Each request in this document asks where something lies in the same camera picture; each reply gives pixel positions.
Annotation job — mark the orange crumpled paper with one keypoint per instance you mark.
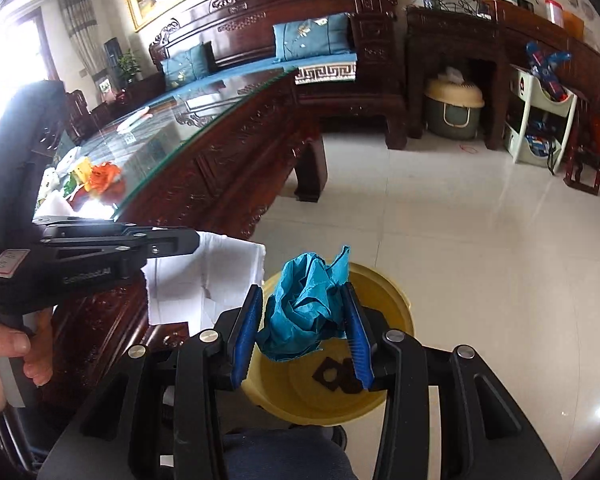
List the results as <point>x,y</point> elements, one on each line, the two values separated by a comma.
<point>100,177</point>

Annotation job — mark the white paper on table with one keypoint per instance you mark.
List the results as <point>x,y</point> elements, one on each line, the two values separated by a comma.
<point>134,120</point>

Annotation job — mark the corner potted plant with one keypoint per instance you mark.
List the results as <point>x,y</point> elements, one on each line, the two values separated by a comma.
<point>128,68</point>

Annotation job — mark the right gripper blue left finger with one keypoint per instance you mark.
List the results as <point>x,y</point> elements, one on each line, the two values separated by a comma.
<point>243,335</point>

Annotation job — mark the dark wooden side cabinet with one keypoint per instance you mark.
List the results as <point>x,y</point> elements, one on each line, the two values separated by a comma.
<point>434,37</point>

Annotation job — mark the yellow plastic bag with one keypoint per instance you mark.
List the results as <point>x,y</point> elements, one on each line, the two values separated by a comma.
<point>82,170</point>

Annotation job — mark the red small stool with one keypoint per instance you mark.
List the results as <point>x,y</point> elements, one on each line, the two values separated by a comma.
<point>584,152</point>

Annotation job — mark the dark wooden coffee table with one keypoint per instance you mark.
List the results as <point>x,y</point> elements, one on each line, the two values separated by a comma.
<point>222,181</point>

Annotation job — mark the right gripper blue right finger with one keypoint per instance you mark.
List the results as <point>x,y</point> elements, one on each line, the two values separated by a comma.
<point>361,344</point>

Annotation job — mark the left blue embroidered cushion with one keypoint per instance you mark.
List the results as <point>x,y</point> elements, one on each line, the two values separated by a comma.
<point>187,66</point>

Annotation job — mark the right blue embroidered cushion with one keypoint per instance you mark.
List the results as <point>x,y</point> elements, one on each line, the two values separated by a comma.
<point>312,37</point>

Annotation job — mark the white small shelf rack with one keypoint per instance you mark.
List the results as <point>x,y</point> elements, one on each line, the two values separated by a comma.
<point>537,128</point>

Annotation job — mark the person's left hand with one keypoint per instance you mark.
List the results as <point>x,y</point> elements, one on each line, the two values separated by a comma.
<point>36,351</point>

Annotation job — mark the blue embroidered cushion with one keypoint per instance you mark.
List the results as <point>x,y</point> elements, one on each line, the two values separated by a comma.
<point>312,37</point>
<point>187,66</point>

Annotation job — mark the yellow plastic trash bucket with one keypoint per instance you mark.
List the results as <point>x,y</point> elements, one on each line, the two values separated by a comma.
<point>306,391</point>

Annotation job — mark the teal paper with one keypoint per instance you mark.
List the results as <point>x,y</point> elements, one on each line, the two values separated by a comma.
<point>305,308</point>

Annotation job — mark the dark carved wooden sofa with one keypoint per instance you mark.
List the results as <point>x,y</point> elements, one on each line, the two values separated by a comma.
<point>241,31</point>

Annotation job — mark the white paper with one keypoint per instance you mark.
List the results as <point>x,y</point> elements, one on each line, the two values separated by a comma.
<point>196,288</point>
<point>134,120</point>

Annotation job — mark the blue sofa seat mat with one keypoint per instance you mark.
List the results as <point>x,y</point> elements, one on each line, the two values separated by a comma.
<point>265,70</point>

